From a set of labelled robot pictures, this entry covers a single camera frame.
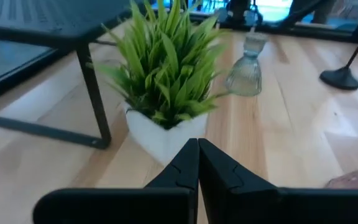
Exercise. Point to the black tall candlestick holder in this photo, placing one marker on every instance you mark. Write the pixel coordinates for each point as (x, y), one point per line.
(340, 79)

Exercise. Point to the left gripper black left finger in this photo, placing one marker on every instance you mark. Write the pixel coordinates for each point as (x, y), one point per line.
(172, 205)

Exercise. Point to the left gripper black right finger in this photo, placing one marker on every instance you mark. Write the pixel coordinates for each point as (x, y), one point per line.
(244, 205)

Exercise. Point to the green artificial plant white pot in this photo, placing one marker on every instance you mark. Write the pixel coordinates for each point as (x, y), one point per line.
(166, 77)

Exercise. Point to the black perforated metal shelf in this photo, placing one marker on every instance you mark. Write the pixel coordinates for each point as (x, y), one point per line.
(42, 18)

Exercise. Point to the clear glass candle holder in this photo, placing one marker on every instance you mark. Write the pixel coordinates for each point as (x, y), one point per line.
(245, 77)

